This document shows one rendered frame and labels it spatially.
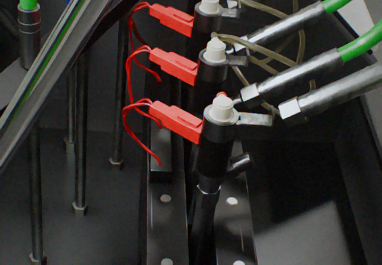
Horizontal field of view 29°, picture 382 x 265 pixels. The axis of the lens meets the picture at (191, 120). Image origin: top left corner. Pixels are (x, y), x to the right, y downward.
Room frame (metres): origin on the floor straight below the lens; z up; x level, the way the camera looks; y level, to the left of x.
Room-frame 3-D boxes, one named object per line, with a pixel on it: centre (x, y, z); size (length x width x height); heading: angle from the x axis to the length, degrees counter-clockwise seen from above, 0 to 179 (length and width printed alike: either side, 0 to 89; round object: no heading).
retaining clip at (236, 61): (0.54, -0.03, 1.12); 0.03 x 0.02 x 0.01; 98
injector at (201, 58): (0.55, -0.02, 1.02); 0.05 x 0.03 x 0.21; 98
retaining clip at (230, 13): (0.62, -0.02, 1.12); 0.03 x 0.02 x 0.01; 98
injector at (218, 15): (0.62, -0.01, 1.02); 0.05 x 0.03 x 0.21; 98
